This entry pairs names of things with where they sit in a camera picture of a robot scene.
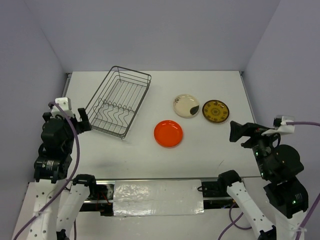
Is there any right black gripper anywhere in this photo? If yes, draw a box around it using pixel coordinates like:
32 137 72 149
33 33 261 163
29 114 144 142
228 118 282 177

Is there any brown yellow plate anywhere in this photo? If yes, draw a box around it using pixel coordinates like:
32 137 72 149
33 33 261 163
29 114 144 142
201 99 230 124

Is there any orange plate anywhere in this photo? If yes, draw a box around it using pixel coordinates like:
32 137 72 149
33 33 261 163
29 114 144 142
153 120 184 148

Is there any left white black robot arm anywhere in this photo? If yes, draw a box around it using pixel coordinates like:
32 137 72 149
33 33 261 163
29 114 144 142
19 105 98 240

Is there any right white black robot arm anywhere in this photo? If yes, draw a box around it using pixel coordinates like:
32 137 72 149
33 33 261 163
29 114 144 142
217 116 309 240

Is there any silver foil tape patch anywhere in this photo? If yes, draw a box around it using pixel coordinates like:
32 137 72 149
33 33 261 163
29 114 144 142
113 179 205 217

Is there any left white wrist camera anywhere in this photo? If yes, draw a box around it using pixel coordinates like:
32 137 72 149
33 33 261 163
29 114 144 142
49 97 74 118

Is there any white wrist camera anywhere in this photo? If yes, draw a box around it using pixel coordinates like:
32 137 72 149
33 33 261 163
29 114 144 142
261 115 295 136
49 97 74 118

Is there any metal wire dish rack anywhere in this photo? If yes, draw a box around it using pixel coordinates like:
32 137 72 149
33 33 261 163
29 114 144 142
86 65 152 139

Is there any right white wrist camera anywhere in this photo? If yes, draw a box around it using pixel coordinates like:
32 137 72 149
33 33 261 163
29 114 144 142
261 115 295 136

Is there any metal base rail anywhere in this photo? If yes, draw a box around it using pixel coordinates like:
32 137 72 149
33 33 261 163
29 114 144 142
62 176 261 217

